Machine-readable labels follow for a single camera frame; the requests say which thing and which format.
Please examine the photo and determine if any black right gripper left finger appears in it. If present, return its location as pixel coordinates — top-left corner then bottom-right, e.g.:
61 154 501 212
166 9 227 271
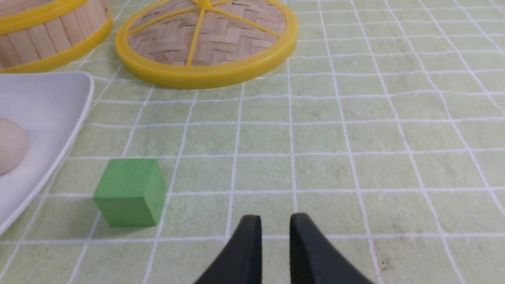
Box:
195 215 263 284

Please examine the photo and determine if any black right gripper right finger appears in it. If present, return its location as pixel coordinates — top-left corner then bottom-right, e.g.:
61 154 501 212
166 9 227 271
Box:
290 213 372 284

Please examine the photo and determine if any white square plate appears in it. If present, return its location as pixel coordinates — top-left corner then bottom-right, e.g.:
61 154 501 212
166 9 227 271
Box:
0 71 95 233

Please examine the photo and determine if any grey-white steamed bun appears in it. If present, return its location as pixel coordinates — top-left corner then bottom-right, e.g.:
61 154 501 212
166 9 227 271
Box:
0 117 29 176

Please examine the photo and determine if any green cube block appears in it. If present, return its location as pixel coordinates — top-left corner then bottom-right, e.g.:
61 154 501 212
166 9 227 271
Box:
93 158 168 228

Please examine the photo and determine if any green checkered tablecloth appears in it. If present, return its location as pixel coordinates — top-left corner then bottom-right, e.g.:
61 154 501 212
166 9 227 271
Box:
1 0 505 284

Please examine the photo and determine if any woven bamboo steamer lid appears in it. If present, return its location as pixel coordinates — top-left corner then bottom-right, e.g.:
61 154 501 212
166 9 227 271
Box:
115 0 298 90

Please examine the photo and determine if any bamboo steamer basket yellow rim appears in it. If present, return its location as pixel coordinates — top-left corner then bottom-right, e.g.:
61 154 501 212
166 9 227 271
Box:
0 0 113 73

